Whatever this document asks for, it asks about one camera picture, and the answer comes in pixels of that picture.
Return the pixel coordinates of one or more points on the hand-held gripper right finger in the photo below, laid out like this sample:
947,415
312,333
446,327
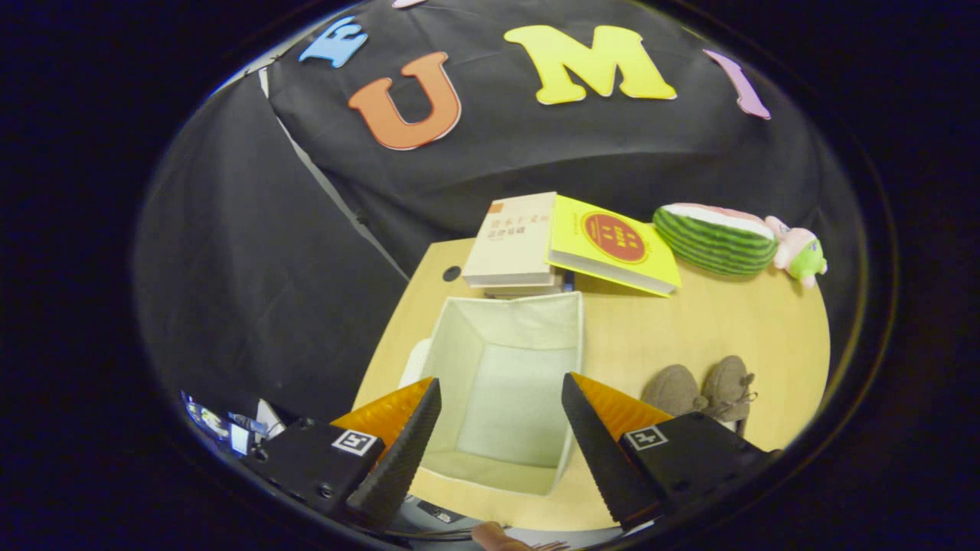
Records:
601,459

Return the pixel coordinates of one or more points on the pink and green plush toy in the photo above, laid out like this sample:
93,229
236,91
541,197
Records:
804,256

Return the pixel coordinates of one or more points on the watermelon slice plush toy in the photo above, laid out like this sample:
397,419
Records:
716,245

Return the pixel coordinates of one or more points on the yellow book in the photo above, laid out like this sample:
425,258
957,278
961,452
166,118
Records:
612,245

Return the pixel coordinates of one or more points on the beige book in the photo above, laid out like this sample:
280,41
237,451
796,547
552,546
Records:
509,245

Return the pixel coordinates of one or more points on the white and blue papers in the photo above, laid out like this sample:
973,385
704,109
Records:
237,436

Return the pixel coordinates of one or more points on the brown fuzzy shoe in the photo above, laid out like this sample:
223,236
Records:
727,383
674,386

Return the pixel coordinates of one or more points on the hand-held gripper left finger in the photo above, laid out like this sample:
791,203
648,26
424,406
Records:
402,451

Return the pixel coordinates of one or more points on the white fabric storage box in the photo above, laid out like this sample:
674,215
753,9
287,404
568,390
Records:
505,383

